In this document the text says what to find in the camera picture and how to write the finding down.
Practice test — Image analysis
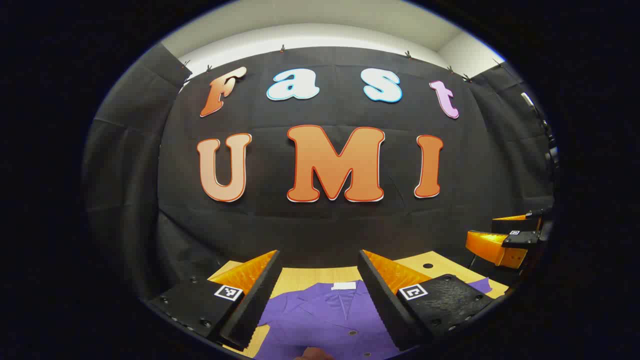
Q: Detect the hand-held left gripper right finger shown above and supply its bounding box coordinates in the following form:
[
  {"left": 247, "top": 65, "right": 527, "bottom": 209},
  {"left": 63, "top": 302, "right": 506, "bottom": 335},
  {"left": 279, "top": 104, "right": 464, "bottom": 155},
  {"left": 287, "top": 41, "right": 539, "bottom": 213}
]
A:
[{"left": 357, "top": 249, "right": 497, "bottom": 352}]

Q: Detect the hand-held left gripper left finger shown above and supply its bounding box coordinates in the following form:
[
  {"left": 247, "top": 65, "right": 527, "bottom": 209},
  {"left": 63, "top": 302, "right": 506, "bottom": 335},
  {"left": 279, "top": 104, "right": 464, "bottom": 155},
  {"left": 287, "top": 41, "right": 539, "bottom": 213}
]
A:
[{"left": 146, "top": 249, "right": 283, "bottom": 351}]

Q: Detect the purple shirt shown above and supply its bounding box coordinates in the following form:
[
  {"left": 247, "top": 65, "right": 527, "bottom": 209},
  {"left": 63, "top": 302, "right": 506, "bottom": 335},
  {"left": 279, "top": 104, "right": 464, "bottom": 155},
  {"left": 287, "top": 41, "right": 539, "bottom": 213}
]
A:
[{"left": 252, "top": 277, "right": 494, "bottom": 360}]

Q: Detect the black backdrop cloth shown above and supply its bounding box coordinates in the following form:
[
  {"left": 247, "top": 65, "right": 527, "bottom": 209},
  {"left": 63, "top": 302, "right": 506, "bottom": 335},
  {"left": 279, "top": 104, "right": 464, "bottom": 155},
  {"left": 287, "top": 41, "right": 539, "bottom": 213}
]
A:
[{"left": 82, "top": 42, "right": 556, "bottom": 301}]

